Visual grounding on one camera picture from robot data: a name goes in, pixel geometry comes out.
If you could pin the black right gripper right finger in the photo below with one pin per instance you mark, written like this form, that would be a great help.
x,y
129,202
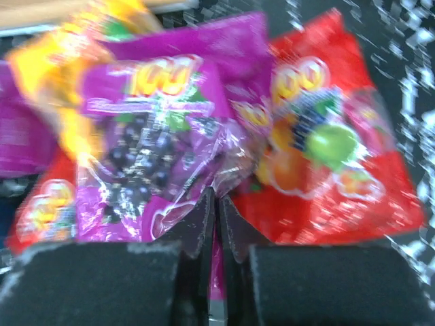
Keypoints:
x,y
373,283

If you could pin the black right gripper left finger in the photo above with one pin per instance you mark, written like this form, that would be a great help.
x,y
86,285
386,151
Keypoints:
x,y
163,282

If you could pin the purple grape candy bag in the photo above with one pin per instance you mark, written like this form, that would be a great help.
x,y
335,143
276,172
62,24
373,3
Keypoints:
x,y
178,112

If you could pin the yellow orange candy bag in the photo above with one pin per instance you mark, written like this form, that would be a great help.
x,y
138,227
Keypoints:
x,y
49,69

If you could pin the red candy bag right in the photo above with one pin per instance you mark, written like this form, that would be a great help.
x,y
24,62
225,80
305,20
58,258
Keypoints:
x,y
330,172

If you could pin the red candy bag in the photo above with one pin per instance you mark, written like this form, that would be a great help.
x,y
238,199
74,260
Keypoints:
x,y
330,172
48,212

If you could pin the red candy bag left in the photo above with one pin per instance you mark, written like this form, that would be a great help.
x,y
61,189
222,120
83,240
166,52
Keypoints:
x,y
48,212

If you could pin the white wire wooden shelf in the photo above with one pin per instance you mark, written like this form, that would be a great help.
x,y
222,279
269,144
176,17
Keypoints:
x,y
29,17

